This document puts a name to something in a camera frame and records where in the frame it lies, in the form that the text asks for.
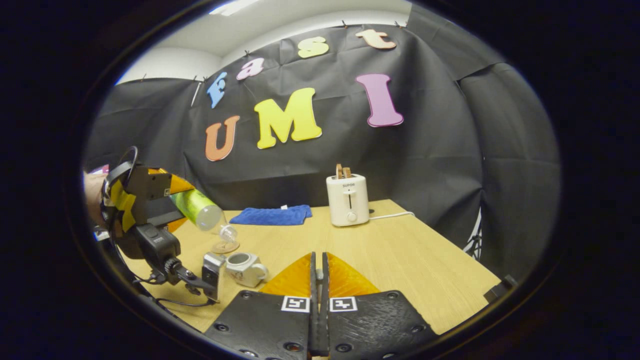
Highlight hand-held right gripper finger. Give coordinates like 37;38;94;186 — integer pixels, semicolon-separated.
322;251;442;360
204;251;319;360

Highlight green label water bottle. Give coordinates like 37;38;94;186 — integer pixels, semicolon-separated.
170;189;238;244

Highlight white ceramic teacup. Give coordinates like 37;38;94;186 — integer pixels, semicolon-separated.
226;252;269;288

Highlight blue towel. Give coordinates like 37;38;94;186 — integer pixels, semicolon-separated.
229;204;313;226

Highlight white toaster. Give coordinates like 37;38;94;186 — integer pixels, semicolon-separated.
326;173;370;227

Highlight ceiling light panel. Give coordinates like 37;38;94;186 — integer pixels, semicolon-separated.
210;0;261;16

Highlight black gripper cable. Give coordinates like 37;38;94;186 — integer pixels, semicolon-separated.
103;146;139;193
112;235;217;308

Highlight white toaster cable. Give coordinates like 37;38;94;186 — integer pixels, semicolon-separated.
369;211;416;221

